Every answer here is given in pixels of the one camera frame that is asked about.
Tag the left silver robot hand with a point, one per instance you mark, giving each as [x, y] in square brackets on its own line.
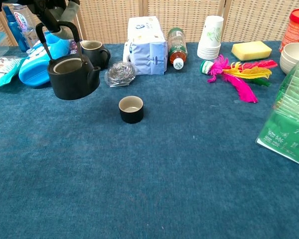
[64, 15]

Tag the blue detergent bottle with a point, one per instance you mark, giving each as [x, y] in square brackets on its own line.
[33, 72]

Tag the black ceramic pitcher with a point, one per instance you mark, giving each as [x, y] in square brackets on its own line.
[94, 53]

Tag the blue plastic bottle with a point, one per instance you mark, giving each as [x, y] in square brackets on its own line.
[16, 30]

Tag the woven bamboo folding screen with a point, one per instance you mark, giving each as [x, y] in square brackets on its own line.
[109, 20]

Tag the blue tablecloth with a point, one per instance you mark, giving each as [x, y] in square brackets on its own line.
[139, 174]

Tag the clear box of green teabags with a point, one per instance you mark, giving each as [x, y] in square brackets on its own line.
[289, 119]

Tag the steel wool scrubber in wrapper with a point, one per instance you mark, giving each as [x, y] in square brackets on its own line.
[120, 73]

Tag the yellow sponge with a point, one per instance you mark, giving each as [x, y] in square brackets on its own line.
[251, 51]

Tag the dark blue patterned box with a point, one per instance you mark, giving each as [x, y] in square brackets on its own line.
[74, 48]

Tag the white tissue pack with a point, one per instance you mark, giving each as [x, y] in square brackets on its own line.
[147, 47]

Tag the stack of beige bowls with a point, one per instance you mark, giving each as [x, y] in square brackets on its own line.
[294, 57]

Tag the brown tea bottle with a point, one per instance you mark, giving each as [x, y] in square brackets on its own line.
[177, 47]

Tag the black cast-iron teapot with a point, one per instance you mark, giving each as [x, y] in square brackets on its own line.
[73, 77]

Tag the clear water bottle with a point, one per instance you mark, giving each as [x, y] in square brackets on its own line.
[27, 27]

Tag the teal snack bag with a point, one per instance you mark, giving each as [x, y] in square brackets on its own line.
[1, 69]

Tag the stack of paper cups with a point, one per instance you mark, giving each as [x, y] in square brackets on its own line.
[211, 37]

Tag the small ceramic cup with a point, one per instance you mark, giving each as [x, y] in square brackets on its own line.
[131, 112]

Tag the pink feather shuttlecock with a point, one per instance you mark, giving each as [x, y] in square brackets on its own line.
[235, 82]

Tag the orange cylindrical canister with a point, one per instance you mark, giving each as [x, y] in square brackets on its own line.
[297, 30]

